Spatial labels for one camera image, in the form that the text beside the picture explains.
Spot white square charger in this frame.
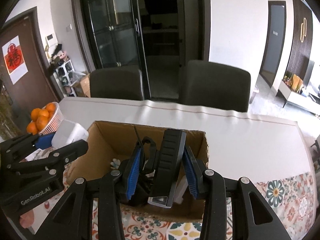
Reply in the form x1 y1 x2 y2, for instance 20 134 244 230
51 119 89 148

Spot flat television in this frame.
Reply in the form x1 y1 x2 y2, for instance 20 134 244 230
304 60 315 90

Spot white low console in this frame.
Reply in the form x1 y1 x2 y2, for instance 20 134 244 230
276 80 320 117

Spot gold wall ornament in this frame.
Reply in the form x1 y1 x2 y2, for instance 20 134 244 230
299 17 307 43

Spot clear plastic bag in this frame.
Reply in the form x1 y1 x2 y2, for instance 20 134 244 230
69 71 87 85

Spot black framed glass door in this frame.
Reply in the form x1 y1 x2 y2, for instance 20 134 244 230
80 0 150 98

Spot white plastic basket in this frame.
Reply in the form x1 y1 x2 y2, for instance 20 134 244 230
37 102 62 135

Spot red paper door poster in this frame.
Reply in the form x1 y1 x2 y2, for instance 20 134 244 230
2 35 27 85

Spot dark side chair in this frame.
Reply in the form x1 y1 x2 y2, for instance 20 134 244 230
310 135 320 165

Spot silver rectangular object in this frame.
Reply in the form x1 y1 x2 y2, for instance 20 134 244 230
174 176 187 205

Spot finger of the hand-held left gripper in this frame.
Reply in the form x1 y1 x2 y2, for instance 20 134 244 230
6 139 89 178
0 132 56 163

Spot brown wooden door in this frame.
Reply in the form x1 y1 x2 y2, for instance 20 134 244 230
0 7 60 140

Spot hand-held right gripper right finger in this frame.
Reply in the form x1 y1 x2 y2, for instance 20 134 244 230
181 145 287 240

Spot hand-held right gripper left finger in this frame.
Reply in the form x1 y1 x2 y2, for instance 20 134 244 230
41 145 143 240

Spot pile of small belongings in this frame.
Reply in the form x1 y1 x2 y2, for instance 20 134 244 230
47 44 70 67

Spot small cardboard box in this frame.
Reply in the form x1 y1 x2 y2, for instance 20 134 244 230
79 73 91 98

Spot white shoe rack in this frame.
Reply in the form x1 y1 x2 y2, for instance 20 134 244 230
54 60 77 97

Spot person's left hand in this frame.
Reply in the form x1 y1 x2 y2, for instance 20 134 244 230
19 209 34 227

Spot black flashlight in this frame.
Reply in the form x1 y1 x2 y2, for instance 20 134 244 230
134 126 187 208

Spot grey interior door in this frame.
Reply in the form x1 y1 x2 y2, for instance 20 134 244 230
260 1 287 85

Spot dark grey dining chair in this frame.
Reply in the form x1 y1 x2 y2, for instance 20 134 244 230
89 66 144 100
178 60 251 113

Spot yellow bags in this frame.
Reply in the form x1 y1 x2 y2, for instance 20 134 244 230
291 74 303 90

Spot dark slatted wall panel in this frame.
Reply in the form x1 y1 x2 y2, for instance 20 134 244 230
285 0 314 80

